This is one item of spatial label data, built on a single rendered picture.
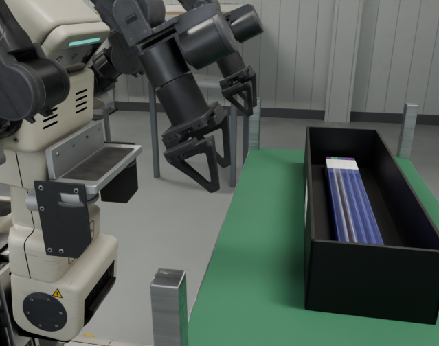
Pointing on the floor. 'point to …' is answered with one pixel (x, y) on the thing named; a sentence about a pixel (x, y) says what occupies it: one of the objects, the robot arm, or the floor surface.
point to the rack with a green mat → (280, 267)
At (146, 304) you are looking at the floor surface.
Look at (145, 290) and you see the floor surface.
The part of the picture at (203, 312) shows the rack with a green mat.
